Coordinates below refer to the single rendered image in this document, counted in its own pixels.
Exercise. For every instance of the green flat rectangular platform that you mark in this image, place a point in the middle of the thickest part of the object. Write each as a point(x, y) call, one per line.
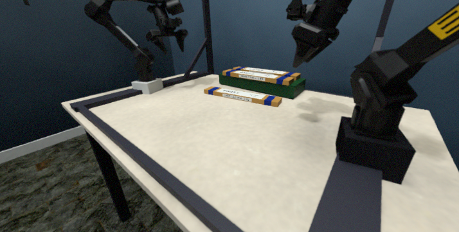
point(289, 91)

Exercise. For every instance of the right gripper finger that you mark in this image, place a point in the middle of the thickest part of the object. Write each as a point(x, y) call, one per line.
point(158, 41)
point(180, 42)

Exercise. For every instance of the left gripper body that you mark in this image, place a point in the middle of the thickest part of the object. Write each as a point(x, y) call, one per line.
point(326, 18)

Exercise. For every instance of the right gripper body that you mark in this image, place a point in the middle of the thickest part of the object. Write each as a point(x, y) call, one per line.
point(154, 33)

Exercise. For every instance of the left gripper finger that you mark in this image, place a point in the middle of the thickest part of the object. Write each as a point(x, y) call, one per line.
point(303, 51)
point(324, 44)

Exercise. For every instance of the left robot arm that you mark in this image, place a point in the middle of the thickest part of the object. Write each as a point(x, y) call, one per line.
point(384, 74)

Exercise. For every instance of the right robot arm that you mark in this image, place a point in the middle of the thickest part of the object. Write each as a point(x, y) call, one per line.
point(98, 11)

